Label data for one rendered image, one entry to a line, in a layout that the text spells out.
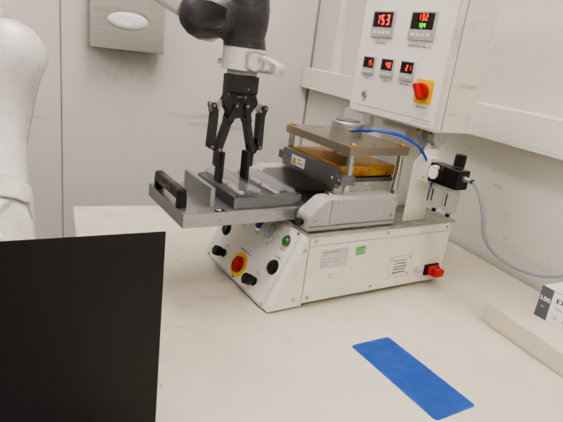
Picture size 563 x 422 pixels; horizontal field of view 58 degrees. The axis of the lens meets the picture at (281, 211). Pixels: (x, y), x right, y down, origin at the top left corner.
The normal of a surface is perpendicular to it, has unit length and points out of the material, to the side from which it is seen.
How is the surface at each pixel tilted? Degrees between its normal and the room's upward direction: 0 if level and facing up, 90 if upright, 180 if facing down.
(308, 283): 90
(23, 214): 57
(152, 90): 90
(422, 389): 0
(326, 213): 90
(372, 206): 90
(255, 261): 65
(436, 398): 0
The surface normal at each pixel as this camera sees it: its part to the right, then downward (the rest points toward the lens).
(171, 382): 0.12, -0.94
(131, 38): 0.39, 0.33
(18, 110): 0.95, 0.05
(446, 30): -0.85, 0.06
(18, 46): 0.63, -0.14
